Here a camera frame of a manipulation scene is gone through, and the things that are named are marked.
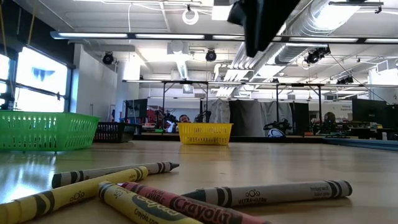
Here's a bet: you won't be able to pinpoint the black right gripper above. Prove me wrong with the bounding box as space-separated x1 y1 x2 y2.
226 0 301 58

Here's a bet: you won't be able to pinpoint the grey crayon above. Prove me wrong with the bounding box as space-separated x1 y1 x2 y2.
182 179 353 208
51 161 180 189

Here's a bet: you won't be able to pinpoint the red crayon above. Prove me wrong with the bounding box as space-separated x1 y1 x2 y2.
119 182 272 224

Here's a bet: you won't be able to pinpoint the yellow crayon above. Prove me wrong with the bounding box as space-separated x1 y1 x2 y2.
0 166 149 224
98 181 203 224

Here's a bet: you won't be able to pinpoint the beam with light strips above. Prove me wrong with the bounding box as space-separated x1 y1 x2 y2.
49 30 398 45

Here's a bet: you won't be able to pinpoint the grey curtain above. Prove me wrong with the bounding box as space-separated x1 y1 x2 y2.
261 101 293 125
206 98 231 124

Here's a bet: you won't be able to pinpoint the black curtain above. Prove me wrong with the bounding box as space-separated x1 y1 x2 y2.
290 101 311 136
229 99 262 137

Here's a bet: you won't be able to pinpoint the black and white ball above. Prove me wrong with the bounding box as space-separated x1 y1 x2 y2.
267 128 285 138

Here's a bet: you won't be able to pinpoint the yellow plastic basket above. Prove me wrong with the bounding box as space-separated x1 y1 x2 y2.
177 122 234 146

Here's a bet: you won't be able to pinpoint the black monitor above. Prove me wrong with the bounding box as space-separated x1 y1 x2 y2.
125 98 149 124
351 98 388 124

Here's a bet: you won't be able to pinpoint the red cabinet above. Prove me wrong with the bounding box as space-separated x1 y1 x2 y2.
146 108 158 124

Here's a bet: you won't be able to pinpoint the black plastic basket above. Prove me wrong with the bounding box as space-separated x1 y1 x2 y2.
93 121 143 144

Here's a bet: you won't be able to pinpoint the bright window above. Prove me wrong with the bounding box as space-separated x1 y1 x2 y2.
0 46 71 114

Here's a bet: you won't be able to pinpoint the green plastic basket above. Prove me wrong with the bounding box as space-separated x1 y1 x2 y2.
0 110 100 153

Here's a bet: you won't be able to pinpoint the black overhead camera rig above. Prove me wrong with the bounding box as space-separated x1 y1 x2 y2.
303 45 331 65
335 75 355 85

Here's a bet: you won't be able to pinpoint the silver ventilation duct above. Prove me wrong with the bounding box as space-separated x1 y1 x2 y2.
275 0 363 65

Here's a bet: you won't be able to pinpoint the white cable coil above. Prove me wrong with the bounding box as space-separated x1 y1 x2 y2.
181 8 200 26

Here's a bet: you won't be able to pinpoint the distant black workstation frame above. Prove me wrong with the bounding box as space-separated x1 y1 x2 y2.
123 80 326 138

